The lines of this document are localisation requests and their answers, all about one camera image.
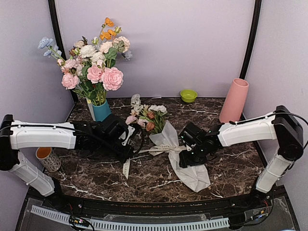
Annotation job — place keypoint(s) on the large mixed flower arrangement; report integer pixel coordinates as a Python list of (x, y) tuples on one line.
[(90, 70)]

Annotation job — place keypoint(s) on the pink tall vase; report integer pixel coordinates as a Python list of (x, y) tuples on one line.
[(234, 102)]

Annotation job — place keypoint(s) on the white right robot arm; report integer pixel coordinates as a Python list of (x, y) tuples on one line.
[(280, 125)]

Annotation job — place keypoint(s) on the lime green bowl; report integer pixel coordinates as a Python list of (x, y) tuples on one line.
[(188, 96)]

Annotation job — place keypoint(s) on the white slotted cable duct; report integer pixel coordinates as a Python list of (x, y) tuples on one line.
[(134, 223)]

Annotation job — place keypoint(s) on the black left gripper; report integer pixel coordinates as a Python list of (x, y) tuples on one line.
[(128, 153)]

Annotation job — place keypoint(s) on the black front table rail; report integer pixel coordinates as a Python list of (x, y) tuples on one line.
[(85, 206)]

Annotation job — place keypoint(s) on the patterned mug orange inside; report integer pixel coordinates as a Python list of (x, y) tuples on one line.
[(48, 158)]

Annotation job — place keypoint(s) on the black left frame post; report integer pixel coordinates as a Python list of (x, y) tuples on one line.
[(56, 26)]

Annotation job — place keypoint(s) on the teal cylindrical vase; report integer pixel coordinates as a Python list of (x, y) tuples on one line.
[(101, 112)]

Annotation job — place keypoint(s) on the white paper bouquet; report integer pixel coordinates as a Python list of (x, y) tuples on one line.
[(152, 118)]

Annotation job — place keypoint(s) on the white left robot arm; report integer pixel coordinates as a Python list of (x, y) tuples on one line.
[(16, 135)]

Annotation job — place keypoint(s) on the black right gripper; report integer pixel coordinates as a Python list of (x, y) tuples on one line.
[(186, 160)]

